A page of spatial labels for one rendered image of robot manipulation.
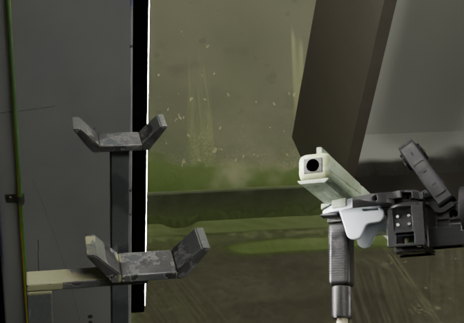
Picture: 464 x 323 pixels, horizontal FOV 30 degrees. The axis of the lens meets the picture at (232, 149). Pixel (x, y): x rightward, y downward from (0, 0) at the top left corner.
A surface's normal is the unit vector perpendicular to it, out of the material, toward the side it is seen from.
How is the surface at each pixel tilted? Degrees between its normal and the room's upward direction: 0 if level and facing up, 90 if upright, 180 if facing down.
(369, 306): 0
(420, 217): 52
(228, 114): 57
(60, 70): 90
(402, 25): 102
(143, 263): 0
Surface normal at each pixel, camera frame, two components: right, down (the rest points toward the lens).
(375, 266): 0.05, -0.91
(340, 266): -0.43, -0.32
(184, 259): -0.65, -0.61
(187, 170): 0.20, -0.15
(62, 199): 0.21, 0.42
